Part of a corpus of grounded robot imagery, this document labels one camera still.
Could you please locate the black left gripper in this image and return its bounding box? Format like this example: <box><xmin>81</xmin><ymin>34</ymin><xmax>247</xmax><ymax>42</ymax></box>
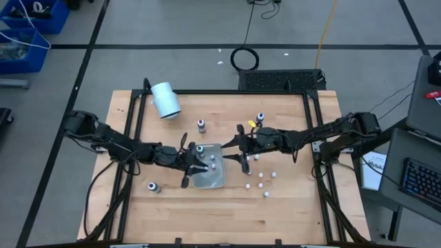
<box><xmin>153</xmin><ymin>142</ymin><xmax>210</xmax><ymax>189</ymax></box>

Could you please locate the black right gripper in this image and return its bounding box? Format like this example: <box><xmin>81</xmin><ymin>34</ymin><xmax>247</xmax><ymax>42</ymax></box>
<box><xmin>220</xmin><ymin>123</ymin><xmax>287</xmax><ymax>176</ymax></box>

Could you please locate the black perforated computer case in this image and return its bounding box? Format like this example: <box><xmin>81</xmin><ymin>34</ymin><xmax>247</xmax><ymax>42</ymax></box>
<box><xmin>238</xmin><ymin>68</ymin><xmax>327</xmax><ymax>92</ymax></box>

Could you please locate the white paper sheet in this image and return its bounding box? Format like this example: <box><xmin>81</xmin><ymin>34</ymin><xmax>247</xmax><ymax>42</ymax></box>
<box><xmin>360</xmin><ymin>150</ymin><xmax>389</xmax><ymax>192</ymax></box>

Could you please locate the grey desk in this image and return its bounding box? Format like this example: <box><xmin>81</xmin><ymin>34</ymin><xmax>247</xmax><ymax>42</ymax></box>
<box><xmin>378</xmin><ymin>127</ymin><xmax>441</xmax><ymax>242</ymax></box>
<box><xmin>405</xmin><ymin>54</ymin><xmax>441</xmax><ymax>141</ymax></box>

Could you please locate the black keyboard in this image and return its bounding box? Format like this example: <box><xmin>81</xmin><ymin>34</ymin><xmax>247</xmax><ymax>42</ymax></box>
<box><xmin>399</xmin><ymin>157</ymin><xmax>441</xmax><ymax>211</ymax></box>

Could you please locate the blue plastic crate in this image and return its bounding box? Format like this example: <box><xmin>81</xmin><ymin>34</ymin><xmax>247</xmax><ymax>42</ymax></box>
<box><xmin>0</xmin><ymin>28</ymin><xmax>52</xmax><ymax>75</ymax></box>
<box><xmin>0</xmin><ymin>0</ymin><xmax>71</xmax><ymax>35</ymax></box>

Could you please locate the black floor object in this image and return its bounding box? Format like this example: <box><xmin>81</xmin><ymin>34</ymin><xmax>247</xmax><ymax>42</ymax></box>
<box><xmin>0</xmin><ymin>107</ymin><xmax>14</xmax><ymax>132</ymax></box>

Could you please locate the grey floor bar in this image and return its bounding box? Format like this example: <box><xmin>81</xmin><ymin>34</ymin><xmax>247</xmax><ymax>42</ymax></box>
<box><xmin>0</xmin><ymin>78</ymin><xmax>31</xmax><ymax>90</ymax></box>

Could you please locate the black desk device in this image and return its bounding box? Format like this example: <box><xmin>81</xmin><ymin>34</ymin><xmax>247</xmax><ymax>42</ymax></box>
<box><xmin>427</xmin><ymin>51</ymin><xmax>441</xmax><ymax>87</ymax></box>

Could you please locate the white plastic bin with handles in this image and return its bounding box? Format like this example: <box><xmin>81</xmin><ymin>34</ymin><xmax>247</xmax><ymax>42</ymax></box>
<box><xmin>192</xmin><ymin>143</ymin><xmax>227</xmax><ymax>190</ymax></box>

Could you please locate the black aluminium table frame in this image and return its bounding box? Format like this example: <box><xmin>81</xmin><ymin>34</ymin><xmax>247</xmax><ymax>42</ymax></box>
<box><xmin>82</xmin><ymin>88</ymin><xmax>371</xmax><ymax>244</ymax></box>

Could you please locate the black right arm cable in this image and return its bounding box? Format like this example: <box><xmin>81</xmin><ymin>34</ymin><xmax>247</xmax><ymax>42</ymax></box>
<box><xmin>309</xmin><ymin>160</ymin><xmax>329</xmax><ymax>180</ymax></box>

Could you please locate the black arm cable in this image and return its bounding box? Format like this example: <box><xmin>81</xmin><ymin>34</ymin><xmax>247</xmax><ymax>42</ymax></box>
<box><xmin>82</xmin><ymin>160</ymin><xmax>118</xmax><ymax>238</ymax></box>
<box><xmin>309</xmin><ymin>160</ymin><xmax>329</xmax><ymax>180</ymax></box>

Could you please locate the coiled black cable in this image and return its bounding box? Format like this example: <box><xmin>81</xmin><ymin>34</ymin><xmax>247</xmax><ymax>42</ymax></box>
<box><xmin>229</xmin><ymin>0</ymin><xmax>260</xmax><ymax>72</ymax></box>

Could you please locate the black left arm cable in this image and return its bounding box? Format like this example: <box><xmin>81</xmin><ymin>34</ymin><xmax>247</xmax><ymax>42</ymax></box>
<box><xmin>82</xmin><ymin>160</ymin><xmax>118</xmax><ymax>238</ymax></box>

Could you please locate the yellow hanging cable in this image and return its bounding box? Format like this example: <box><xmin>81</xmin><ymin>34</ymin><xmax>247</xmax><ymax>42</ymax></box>
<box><xmin>314</xmin><ymin>0</ymin><xmax>340</xmax><ymax>70</ymax></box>

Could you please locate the black floor cable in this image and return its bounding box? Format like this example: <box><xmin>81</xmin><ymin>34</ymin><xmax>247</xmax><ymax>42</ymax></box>
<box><xmin>247</xmin><ymin>0</ymin><xmax>283</xmax><ymax>20</ymax></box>
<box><xmin>377</xmin><ymin>92</ymin><xmax>416</xmax><ymax>120</ymax></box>
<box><xmin>368</xmin><ymin>81</ymin><xmax>416</xmax><ymax>114</ymax></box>

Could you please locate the white cable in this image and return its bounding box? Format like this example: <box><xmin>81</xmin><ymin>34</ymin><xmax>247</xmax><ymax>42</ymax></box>
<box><xmin>0</xmin><ymin>0</ymin><xmax>52</xmax><ymax>50</ymax></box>

